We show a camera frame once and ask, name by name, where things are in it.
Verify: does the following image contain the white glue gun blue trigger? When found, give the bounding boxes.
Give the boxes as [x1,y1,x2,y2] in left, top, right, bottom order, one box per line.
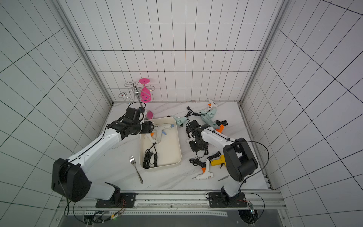
[153,123,176,168]

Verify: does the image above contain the cream plastic storage box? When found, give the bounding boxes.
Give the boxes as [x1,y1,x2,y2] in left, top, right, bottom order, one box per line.
[139,117,182,171]

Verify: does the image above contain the white glue gun orange trigger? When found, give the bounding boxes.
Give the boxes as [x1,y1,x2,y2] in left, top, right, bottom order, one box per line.
[192,159,214,180]

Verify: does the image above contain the white glue gun corner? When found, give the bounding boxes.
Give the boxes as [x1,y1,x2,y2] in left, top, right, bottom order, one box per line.
[207,98,218,110]

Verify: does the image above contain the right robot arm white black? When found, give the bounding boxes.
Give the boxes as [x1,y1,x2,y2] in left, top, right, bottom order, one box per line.
[190,126,259,199]

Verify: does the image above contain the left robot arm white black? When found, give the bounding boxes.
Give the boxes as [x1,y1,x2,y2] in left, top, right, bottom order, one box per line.
[51,107,154,205]

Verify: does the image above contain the yellow glue gun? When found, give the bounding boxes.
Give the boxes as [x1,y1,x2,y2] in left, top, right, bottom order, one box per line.
[210,155,226,166]

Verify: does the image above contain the mint green glue gun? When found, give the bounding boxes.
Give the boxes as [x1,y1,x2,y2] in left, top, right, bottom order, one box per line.
[200,108,220,130]

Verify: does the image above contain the small mint glue gun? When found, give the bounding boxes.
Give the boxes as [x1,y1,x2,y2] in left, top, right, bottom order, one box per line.
[168,115,188,127]

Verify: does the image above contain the pink wine glass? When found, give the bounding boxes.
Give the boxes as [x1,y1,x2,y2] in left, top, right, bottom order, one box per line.
[139,78,154,120]

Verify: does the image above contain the chrome cup holder stand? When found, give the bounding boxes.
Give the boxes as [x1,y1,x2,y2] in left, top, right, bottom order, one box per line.
[118,82,156,105]

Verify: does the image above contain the silver fork left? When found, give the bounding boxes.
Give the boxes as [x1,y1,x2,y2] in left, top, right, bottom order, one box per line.
[129,156,144,184]

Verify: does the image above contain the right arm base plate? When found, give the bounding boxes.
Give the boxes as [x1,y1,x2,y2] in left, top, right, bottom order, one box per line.
[206,192,248,208]

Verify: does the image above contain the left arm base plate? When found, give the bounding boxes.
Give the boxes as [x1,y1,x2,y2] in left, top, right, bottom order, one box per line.
[95,192,136,209]

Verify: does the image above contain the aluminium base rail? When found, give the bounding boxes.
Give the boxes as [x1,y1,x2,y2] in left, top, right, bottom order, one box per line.
[58,190,287,218]

